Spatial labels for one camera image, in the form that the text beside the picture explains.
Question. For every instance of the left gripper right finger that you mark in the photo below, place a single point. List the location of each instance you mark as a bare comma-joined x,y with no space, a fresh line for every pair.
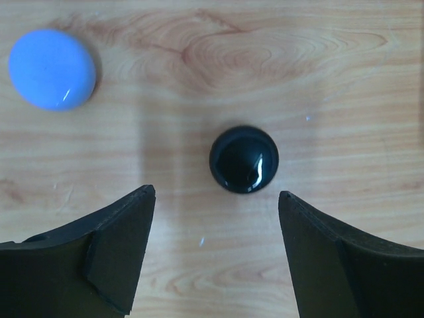
338,270

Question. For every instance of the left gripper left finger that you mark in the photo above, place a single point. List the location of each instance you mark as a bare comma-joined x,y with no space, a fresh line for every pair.
87,268

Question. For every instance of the black earbud case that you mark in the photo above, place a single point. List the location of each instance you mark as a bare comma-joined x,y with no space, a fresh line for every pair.
243,159

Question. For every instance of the lilac earbud case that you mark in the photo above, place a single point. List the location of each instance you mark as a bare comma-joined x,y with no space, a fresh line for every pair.
52,70

